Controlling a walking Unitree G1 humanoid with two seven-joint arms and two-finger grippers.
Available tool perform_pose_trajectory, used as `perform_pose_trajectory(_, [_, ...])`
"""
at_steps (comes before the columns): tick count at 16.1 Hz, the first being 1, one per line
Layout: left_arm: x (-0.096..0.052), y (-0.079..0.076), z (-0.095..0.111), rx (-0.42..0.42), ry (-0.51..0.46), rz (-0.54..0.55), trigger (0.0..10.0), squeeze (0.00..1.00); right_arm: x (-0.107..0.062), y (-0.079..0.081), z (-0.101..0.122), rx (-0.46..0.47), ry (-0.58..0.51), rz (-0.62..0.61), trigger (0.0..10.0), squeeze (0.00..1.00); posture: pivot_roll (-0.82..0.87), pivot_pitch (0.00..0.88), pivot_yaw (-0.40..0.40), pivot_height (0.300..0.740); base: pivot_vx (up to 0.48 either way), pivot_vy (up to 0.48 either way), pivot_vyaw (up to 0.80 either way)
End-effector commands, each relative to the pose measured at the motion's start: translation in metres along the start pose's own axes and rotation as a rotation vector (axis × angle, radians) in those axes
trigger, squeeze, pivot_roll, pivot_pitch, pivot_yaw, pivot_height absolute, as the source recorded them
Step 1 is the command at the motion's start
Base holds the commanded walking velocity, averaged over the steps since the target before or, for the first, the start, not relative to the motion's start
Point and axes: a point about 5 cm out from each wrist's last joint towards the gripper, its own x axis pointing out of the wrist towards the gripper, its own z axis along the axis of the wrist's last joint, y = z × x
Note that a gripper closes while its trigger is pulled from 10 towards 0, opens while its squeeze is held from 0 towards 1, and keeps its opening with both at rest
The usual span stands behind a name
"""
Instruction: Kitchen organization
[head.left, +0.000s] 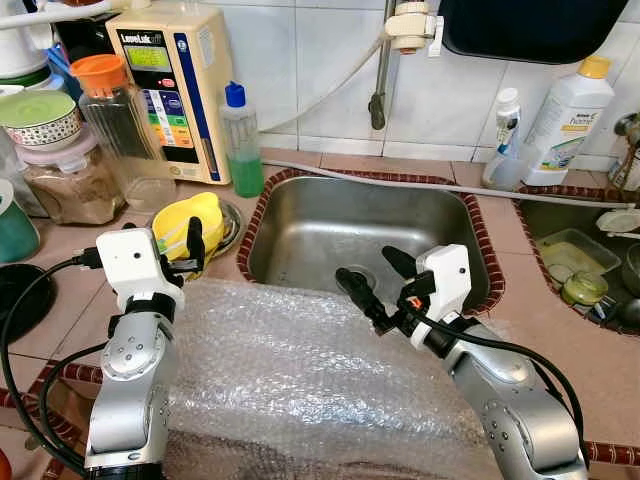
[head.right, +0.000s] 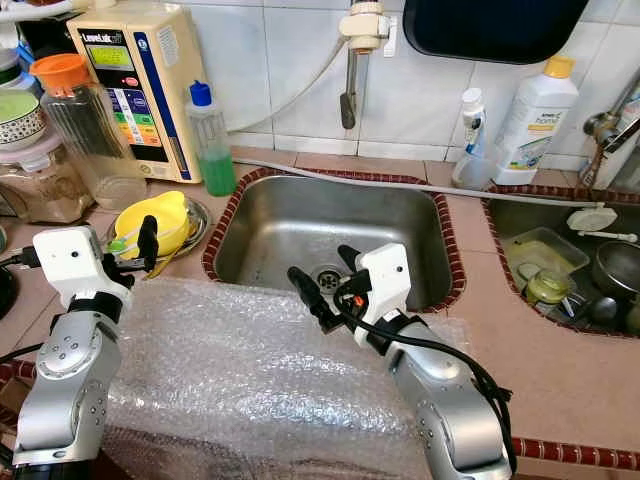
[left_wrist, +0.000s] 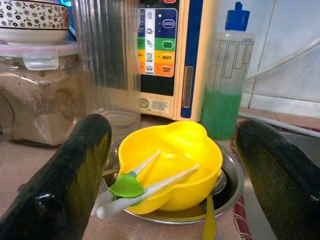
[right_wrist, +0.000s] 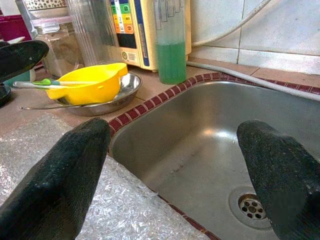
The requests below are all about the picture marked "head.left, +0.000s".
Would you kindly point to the bubble wrap sheet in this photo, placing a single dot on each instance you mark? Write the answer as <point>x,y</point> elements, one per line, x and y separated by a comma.
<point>300,380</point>

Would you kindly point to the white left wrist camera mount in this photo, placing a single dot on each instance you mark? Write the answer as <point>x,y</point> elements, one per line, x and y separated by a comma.
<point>130,260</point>

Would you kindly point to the dark plastic basin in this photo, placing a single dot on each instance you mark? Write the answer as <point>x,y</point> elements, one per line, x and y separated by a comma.
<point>530,30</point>

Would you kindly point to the cream water ioniser machine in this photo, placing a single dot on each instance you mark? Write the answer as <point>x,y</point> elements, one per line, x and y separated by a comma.
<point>195,100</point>

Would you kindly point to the chrome wall tap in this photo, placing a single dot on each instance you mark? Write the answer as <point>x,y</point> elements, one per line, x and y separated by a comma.
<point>627,140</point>

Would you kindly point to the teal mug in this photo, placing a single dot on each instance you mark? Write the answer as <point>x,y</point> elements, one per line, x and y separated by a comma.
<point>15,235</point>

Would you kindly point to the patterned bowl green lid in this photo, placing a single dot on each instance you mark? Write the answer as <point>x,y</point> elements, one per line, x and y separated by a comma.
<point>40,115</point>

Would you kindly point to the yellow plastic cup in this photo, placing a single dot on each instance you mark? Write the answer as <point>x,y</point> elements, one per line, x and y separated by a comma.
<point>205,215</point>

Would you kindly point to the blue plastic container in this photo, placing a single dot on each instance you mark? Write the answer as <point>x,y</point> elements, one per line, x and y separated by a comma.
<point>65,75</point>

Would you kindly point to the brown powder jar pink lid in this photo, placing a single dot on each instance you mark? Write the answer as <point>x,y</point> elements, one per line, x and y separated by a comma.
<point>70,190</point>

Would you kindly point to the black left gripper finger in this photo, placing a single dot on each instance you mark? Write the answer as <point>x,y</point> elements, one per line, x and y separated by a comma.
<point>196,245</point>

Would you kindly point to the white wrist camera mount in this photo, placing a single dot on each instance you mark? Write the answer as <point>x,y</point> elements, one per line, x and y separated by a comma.
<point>130,260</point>
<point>445,275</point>

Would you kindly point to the clear jar orange lid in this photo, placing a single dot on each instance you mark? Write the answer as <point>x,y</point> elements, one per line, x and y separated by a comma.
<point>120,140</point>

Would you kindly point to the clear plastic food container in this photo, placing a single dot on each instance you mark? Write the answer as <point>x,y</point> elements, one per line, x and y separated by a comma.
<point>580,250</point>

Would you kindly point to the steel sink basin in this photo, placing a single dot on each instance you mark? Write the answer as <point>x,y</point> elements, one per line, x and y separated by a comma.
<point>560,222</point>
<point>330,230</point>

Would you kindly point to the black round lid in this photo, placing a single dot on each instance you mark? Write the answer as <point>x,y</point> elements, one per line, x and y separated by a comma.
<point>20,300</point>

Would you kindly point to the black cooking pot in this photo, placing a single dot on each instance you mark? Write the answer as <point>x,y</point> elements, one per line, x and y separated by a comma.
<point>632,270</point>

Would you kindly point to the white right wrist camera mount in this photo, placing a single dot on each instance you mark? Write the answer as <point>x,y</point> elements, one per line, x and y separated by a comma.
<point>445,275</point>

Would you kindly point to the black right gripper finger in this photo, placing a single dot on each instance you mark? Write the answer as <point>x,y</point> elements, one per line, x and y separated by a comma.
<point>400,263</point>
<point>362,295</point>

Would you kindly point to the white round lid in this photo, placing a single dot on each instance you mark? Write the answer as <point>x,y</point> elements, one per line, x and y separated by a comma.
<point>618,221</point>

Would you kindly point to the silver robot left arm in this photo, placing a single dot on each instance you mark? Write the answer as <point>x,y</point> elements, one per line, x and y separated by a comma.
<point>135,380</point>

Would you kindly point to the small green glass jar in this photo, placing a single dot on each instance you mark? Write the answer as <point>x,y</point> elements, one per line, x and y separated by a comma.
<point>584,290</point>

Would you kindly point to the chrome tap white filter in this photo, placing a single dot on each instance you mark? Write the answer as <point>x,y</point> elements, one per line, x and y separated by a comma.
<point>380,85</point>

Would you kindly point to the white detergent bottle yellow cap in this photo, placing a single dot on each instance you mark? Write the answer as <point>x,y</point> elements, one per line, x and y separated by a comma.
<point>570,120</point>

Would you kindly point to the small white spray bottle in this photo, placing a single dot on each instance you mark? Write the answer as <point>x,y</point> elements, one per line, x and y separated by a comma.
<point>505,130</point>

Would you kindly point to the white kettle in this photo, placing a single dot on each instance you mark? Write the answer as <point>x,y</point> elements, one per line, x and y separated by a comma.
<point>20,50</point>

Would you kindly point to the steel bowl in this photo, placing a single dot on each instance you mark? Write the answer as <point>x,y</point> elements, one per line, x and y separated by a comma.
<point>232,225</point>

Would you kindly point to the green dish soap bottle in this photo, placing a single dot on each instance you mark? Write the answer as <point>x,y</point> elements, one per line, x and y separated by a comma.
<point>243,160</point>

